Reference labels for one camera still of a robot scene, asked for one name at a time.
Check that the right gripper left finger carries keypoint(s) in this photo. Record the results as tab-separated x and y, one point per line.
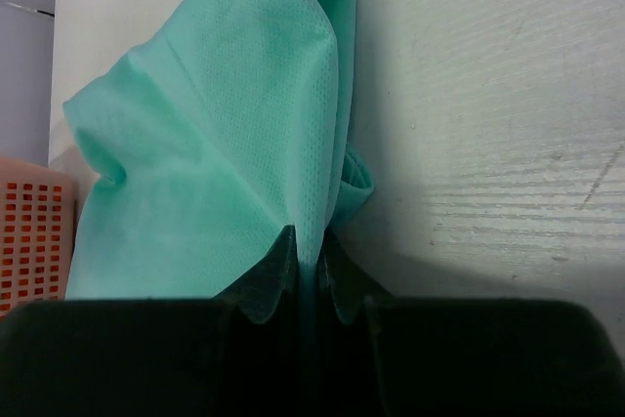
232	355

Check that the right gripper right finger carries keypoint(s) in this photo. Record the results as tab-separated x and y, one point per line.
386	355

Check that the teal t-shirt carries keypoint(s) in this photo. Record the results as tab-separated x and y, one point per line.
229	124

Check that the white plastic basket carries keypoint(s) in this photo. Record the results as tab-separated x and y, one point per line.
37	233

